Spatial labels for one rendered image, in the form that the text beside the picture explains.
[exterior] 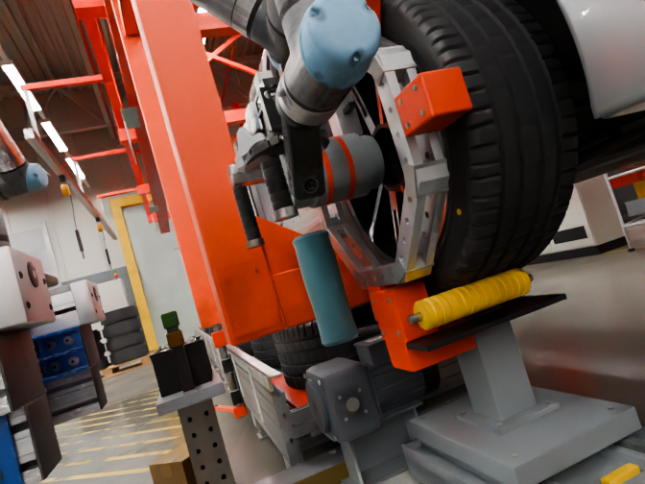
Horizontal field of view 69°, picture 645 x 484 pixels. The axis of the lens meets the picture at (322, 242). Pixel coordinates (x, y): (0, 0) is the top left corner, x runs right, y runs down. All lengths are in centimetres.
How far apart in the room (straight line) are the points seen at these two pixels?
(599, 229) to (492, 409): 484
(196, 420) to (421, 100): 110
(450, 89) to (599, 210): 521
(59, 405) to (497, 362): 91
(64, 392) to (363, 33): 91
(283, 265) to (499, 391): 67
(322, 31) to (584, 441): 86
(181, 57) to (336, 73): 109
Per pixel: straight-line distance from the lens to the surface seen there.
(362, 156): 99
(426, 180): 80
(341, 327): 107
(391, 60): 85
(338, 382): 120
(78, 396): 113
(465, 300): 95
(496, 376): 111
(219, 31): 395
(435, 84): 75
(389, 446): 146
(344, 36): 46
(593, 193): 592
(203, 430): 151
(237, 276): 135
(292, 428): 151
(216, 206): 138
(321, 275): 106
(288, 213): 78
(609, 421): 109
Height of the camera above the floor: 64
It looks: 4 degrees up
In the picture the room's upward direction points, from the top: 17 degrees counter-clockwise
